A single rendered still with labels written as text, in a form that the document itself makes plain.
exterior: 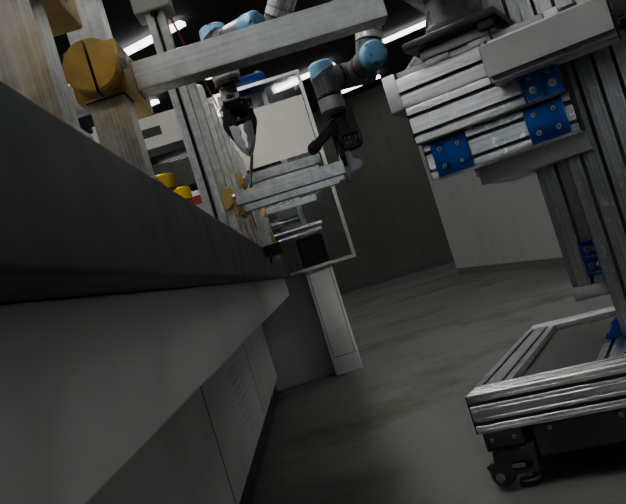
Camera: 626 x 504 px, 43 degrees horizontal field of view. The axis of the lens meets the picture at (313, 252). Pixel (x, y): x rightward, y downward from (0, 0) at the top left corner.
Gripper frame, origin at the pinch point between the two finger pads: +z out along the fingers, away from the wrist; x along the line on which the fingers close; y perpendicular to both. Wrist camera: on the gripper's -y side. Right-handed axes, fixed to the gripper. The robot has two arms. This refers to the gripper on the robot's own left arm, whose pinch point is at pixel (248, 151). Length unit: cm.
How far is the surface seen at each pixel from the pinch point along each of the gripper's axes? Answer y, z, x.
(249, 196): -31.0, 15.1, 2.0
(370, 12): -131, 13, -19
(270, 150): 243, -38, -6
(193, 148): -61, 7, 8
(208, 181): -61, 14, 7
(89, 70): -138, 12, 8
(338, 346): 245, 81, -10
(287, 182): -31.0, 14.6, -7.1
